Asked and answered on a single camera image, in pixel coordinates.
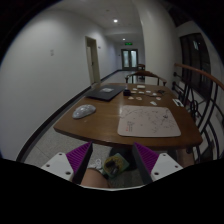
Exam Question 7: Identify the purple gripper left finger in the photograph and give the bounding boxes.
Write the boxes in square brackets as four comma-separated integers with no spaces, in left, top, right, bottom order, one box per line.
[66,142,93,184]

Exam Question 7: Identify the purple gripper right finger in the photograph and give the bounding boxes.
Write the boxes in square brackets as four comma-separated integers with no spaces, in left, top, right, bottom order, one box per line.
[132,143,159,185]

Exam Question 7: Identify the grey computer mouse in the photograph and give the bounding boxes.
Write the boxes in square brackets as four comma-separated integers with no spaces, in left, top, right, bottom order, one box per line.
[72,104,96,119]

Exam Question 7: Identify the green patterned shoe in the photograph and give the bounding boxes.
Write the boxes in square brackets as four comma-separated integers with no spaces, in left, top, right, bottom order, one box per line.
[103,156,129,178]

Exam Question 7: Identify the small black box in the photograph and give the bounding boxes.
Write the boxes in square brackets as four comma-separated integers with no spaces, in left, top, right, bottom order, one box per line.
[123,90,131,96]

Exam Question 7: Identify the dark closed laptop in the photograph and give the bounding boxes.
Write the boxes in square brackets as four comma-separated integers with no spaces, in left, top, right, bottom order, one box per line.
[86,85,125,101]

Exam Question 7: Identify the white paper piece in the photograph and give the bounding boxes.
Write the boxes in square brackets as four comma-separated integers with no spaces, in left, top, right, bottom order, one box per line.
[137,85,146,89]

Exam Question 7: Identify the wooden armchair behind table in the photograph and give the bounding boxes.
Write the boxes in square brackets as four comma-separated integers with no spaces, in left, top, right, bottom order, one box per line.
[125,70,167,86]

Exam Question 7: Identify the wooden stair railing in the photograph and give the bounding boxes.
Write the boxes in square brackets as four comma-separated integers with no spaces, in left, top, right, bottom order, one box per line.
[172,63,224,163]

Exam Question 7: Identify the glass double exit door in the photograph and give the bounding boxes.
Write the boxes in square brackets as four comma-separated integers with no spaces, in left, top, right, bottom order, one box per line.
[121,49,138,70]

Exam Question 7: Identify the white side door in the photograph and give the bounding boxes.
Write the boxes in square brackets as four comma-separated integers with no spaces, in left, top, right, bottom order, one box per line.
[85,36,100,85]

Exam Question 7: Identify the green exit sign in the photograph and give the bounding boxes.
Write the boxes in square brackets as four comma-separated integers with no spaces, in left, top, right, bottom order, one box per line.
[125,42,133,46]

